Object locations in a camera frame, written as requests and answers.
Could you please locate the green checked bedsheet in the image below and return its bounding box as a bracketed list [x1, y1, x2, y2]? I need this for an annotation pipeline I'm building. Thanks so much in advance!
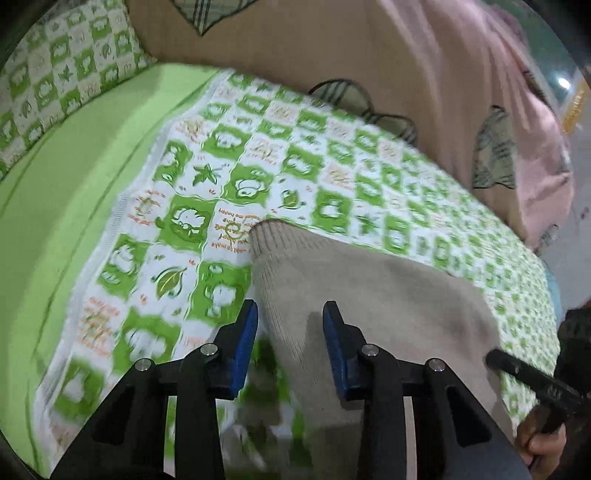
[0, 62, 562, 480]

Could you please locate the green checked pillow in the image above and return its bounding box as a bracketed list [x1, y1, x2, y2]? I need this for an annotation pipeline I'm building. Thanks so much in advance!
[0, 0, 158, 182]

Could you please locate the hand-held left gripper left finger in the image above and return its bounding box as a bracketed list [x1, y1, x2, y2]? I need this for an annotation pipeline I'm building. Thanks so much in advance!
[50, 299, 259, 480]

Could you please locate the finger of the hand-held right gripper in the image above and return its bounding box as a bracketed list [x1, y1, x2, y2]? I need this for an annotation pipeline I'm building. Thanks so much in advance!
[485, 348, 585, 412]

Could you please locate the person's right hand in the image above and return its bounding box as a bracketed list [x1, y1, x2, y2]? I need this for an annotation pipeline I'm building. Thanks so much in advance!
[514, 405, 570, 477]

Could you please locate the beige knit sweater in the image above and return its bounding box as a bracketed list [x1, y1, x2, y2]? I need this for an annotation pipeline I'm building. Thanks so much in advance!
[249, 219, 519, 480]

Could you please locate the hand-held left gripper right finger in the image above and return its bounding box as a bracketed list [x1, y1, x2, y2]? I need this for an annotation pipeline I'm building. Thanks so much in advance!
[322, 300, 533, 480]

